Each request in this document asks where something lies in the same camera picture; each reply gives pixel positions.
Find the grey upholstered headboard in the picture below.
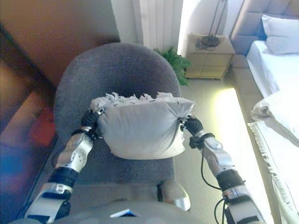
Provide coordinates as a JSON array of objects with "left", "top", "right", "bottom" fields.
[{"left": 230, "top": 0, "right": 299, "bottom": 56}]

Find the black cord on nightstand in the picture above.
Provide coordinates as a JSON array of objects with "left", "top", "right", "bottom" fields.
[{"left": 195, "top": 38, "right": 211, "bottom": 51}]

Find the white duvet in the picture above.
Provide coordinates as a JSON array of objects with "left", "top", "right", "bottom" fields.
[{"left": 250, "top": 90, "right": 299, "bottom": 143}]

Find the green potted plant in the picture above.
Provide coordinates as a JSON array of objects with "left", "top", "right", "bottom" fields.
[{"left": 153, "top": 46, "right": 192, "bottom": 87}]

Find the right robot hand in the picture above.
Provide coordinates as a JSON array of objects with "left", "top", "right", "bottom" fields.
[{"left": 177, "top": 114, "right": 204, "bottom": 136}]

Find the white radiator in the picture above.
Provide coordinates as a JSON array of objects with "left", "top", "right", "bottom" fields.
[{"left": 132, "top": 0, "right": 176, "bottom": 49}]

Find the white bed mattress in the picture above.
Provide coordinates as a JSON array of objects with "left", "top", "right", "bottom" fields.
[{"left": 246, "top": 39, "right": 299, "bottom": 98}]

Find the blue white chest label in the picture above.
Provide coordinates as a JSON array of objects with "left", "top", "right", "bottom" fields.
[{"left": 109, "top": 208, "right": 137, "bottom": 219}]

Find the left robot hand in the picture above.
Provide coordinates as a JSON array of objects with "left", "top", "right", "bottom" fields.
[{"left": 80, "top": 108, "right": 106, "bottom": 130}]

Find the white fringed cushion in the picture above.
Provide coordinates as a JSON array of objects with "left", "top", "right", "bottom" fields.
[{"left": 90, "top": 91, "right": 196, "bottom": 161}]

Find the light wooden nightstand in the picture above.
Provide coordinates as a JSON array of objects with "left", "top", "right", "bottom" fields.
[{"left": 185, "top": 34, "right": 236, "bottom": 81}]

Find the grey round armchair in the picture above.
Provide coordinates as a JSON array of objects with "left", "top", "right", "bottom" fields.
[{"left": 53, "top": 42, "right": 182, "bottom": 187}]

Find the black floor lamp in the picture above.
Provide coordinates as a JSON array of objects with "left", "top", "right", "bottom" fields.
[{"left": 201, "top": 0, "right": 228, "bottom": 46}]

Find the white pillow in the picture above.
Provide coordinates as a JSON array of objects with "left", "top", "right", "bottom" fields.
[{"left": 261, "top": 14, "right": 299, "bottom": 56}]

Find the colourful abstract painting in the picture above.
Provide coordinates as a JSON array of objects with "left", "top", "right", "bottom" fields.
[{"left": 0, "top": 58, "right": 58, "bottom": 224}]

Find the grey robot torso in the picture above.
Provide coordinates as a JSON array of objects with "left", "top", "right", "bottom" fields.
[{"left": 14, "top": 207, "right": 225, "bottom": 224}]

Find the beige bed frame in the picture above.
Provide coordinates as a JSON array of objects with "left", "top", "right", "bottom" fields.
[{"left": 230, "top": 55, "right": 266, "bottom": 122}]

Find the silver right robot leg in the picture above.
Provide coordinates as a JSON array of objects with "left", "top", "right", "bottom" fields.
[{"left": 156, "top": 179, "right": 191, "bottom": 212}]

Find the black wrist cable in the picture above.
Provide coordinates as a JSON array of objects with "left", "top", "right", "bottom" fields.
[{"left": 200, "top": 147, "right": 232, "bottom": 224}]

